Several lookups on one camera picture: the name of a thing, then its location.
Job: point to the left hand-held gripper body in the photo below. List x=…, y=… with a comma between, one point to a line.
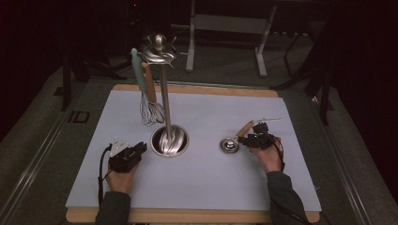
x=123, y=159

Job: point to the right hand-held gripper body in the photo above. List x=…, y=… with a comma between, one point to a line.
x=261, y=140

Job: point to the steel utensil rack stand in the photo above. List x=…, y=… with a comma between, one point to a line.
x=169, y=139

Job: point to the person's right hand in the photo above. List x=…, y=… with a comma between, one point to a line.
x=270, y=159

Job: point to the person's left hand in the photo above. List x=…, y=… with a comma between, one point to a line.
x=120, y=182

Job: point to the white table cover sheet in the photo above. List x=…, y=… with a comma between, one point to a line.
x=203, y=181

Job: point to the black tripod stand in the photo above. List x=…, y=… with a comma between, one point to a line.
x=325, y=100
x=66, y=87

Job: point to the wooden table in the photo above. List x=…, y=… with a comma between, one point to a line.
x=187, y=216

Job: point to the black power strip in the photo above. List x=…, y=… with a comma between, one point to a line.
x=289, y=33

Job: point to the metal floor rail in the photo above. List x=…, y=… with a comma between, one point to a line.
x=344, y=162
x=28, y=175

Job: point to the grey metal frame stand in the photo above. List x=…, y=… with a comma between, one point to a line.
x=191, y=47

